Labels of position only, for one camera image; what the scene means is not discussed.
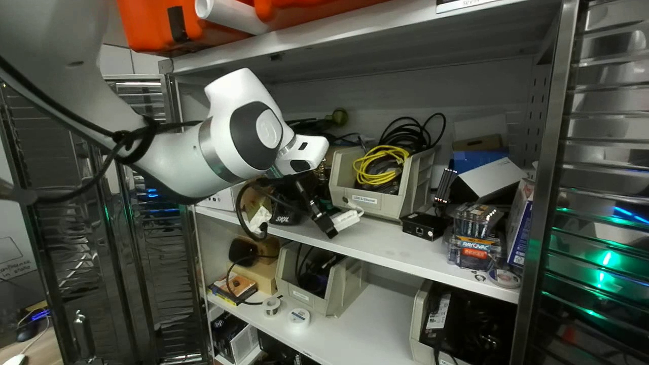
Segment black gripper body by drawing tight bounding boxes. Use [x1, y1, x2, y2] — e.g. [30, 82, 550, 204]
[282, 170, 327, 210]

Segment white cable with adapter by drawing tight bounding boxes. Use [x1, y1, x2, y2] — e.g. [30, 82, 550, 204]
[327, 208, 366, 233]

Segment light wooden box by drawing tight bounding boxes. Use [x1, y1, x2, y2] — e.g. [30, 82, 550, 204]
[225, 232, 284, 299]

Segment small black electronics box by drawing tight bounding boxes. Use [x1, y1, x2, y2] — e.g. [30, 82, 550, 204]
[402, 212, 451, 244]

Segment white box with black front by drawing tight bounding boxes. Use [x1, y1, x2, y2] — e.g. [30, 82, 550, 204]
[212, 312, 265, 365]

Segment blue and white box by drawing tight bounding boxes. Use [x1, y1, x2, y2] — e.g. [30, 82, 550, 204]
[448, 148, 529, 208]

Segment black battery charger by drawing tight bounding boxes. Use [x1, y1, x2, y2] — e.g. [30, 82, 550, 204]
[269, 193, 311, 228]

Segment gray storage bin black contents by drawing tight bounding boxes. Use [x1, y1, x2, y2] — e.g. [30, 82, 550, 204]
[274, 240, 371, 321]

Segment gray metal shelf unit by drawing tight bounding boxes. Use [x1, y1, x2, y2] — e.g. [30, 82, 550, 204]
[158, 0, 585, 365]

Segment black round device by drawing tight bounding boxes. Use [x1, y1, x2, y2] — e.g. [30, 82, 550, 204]
[227, 236, 265, 271]

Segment tool with green knob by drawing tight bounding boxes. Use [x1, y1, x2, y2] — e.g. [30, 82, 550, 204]
[286, 105, 352, 134]

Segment white tape roll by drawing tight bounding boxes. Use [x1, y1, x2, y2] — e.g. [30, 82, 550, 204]
[286, 306, 314, 331]

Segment orange black flat device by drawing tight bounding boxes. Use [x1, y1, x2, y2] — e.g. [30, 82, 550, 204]
[208, 274, 261, 309]

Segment pack of batteries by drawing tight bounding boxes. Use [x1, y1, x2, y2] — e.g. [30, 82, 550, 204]
[445, 202, 511, 274]

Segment clear tape roll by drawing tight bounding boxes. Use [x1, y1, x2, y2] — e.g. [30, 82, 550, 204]
[490, 268, 525, 293]

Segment white paper roll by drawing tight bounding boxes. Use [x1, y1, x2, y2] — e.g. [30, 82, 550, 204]
[193, 0, 274, 36]

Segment white blue tall carton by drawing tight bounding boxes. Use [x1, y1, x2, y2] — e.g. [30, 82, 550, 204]
[505, 176, 541, 274]

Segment orange plastic case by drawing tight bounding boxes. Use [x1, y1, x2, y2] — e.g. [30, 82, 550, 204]
[117, 0, 392, 57]

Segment server rack with lights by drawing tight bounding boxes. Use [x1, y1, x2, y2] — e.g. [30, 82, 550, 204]
[525, 0, 649, 365]

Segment gray storage bin yellow cable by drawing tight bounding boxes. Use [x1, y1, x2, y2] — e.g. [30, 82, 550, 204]
[329, 144, 441, 226]

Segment yellow coiled cable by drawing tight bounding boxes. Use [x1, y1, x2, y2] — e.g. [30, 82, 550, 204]
[352, 144, 415, 193]

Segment black coiled cable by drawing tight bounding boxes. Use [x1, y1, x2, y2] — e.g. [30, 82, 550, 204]
[375, 112, 451, 159]

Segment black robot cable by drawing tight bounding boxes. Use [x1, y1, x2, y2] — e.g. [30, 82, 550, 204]
[0, 55, 292, 244]

